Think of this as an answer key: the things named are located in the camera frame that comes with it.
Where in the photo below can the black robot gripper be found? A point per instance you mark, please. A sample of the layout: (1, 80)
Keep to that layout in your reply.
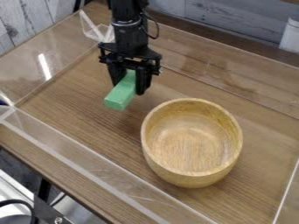
(129, 53)

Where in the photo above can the green rectangular block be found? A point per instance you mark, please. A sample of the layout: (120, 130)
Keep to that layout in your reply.
(121, 93)

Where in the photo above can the brown wooden bowl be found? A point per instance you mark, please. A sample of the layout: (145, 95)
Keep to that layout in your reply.
(190, 141)

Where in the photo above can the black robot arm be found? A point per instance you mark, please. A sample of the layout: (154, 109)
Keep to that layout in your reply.
(129, 10)

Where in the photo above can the clear acrylic tray walls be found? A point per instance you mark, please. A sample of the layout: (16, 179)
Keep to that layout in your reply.
(84, 146)

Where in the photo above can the white cylindrical container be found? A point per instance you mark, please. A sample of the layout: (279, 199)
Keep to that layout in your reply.
(289, 39)

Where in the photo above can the black metal table leg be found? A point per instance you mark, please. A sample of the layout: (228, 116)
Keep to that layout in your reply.
(44, 189)

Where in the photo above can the black bracket with screw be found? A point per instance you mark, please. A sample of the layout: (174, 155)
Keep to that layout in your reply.
(45, 214)

